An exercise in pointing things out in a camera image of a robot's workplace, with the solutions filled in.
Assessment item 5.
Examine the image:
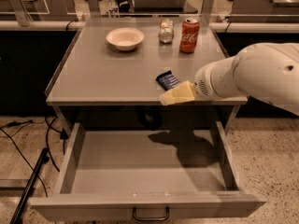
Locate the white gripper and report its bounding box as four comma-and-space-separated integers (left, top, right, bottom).
159, 59, 237, 105

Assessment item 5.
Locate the blue rxbar blueberry wrapper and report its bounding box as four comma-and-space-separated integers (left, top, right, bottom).
156, 70, 180, 91

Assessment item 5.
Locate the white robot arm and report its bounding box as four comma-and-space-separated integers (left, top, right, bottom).
160, 43, 299, 115

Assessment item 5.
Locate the grey open drawer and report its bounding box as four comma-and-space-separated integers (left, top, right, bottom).
30, 125, 265, 221

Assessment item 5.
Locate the clear glass jar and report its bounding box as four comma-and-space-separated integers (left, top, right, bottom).
159, 19, 174, 44

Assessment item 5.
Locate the red coca-cola can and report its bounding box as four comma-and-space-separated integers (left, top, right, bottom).
179, 18, 200, 53

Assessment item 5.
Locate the grey cabinet table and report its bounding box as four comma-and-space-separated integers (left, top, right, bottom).
46, 17, 247, 137

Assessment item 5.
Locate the white bowl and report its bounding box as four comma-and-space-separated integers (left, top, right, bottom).
107, 28, 144, 51

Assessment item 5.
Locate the clear water bottle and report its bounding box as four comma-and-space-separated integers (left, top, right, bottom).
107, 0, 119, 18

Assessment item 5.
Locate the black bar on floor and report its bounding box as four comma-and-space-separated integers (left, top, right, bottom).
9, 148, 50, 224

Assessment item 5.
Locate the dark metal drawer handle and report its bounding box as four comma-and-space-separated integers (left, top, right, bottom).
132, 207, 170, 222

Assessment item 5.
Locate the black floor cable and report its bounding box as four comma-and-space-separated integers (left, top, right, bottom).
0, 115, 68, 198

